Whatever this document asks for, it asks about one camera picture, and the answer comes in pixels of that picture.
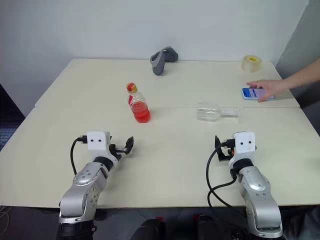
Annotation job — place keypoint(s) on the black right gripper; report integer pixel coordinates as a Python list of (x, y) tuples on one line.
[(228, 146)]

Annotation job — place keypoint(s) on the bottle with red liquid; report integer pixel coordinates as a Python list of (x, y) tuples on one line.
[(142, 112)]

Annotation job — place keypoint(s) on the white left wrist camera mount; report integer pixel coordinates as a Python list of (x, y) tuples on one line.
[(97, 141)]

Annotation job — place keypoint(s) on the yellow and red bottle cap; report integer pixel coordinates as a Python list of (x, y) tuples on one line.
[(131, 87)]

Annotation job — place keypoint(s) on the blue smartphone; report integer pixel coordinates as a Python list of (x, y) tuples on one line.
[(250, 93)]

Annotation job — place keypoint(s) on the translucent tape roll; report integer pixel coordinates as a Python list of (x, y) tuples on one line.
[(251, 65)]

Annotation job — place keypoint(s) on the dark grid patterned object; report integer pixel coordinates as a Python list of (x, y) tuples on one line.
[(8, 117)]

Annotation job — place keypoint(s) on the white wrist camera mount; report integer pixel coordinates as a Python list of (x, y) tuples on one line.
[(245, 143), (97, 141)]

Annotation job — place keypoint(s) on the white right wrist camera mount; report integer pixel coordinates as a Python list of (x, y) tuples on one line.
[(245, 143)]

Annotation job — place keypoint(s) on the grey curved plastic object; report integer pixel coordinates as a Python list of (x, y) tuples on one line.
[(158, 63)]

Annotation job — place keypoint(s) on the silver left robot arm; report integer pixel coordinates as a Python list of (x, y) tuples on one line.
[(82, 177)]

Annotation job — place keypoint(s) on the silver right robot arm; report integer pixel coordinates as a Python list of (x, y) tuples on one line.
[(257, 190)]

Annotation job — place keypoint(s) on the person's bare forearm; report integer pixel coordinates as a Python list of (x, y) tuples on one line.
[(305, 75)]

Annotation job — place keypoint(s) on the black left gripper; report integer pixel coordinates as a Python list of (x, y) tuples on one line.
[(117, 151)]

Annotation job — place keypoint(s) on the person's bare hand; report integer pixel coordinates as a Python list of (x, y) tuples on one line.
[(272, 86)]

